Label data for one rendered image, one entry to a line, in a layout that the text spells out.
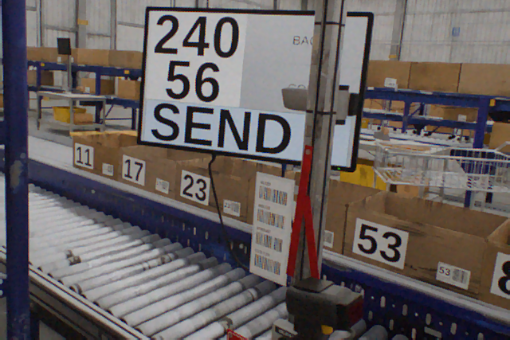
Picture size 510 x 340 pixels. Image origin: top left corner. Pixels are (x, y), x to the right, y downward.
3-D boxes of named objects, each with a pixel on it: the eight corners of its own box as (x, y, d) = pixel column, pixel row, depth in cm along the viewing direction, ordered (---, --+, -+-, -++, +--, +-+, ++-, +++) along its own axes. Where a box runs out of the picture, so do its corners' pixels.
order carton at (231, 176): (173, 201, 194) (174, 161, 191) (221, 190, 217) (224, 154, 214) (245, 224, 170) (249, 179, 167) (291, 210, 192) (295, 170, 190)
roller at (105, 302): (94, 323, 133) (84, 313, 136) (220, 271, 173) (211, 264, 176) (96, 308, 131) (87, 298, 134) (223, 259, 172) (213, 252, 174)
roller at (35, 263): (21, 259, 158) (29, 264, 155) (147, 227, 199) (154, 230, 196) (21, 273, 159) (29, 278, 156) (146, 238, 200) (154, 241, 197)
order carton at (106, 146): (71, 168, 241) (72, 135, 239) (119, 162, 264) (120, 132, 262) (118, 182, 218) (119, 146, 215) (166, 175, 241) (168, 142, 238)
